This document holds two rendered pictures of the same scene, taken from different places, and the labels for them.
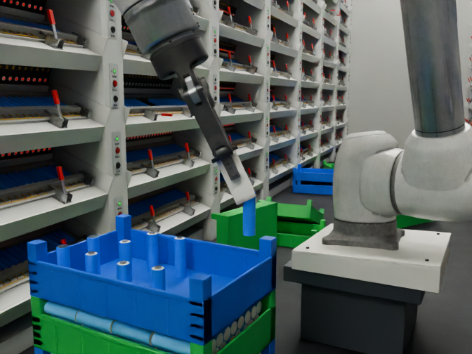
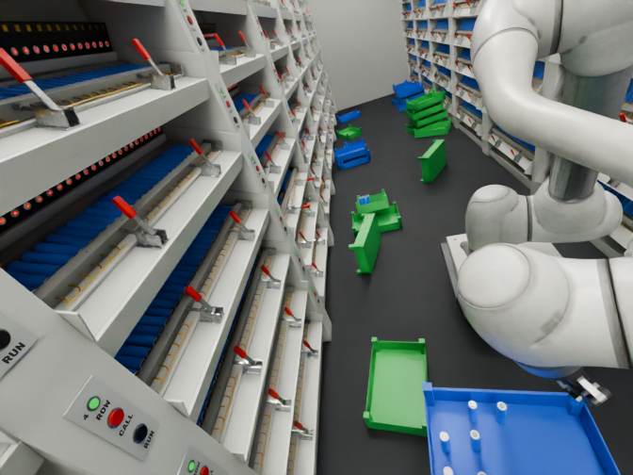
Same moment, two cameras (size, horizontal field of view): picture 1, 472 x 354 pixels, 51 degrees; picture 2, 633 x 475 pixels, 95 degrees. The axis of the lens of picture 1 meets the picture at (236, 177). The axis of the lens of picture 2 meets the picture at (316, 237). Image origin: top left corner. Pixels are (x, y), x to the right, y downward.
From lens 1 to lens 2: 0.79 m
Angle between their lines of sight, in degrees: 25
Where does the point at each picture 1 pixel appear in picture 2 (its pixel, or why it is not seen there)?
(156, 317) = not seen: outside the picture
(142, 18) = (556, 370)
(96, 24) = (252, 187)
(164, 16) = not seen: hidden behind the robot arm
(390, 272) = not seen: hidden behind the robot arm
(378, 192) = (517, 237)
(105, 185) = (303, 286)
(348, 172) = (489, 228)
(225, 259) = (529, 398)
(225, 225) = (362, 252)
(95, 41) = (258, 200)
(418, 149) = (561, 212)
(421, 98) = (572, 181)
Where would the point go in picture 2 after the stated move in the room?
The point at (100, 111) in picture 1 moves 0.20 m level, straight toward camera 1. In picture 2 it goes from (282, 246) to (311, 271)
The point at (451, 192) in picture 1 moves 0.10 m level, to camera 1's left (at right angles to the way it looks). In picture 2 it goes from (585, 232) to (557, 246)
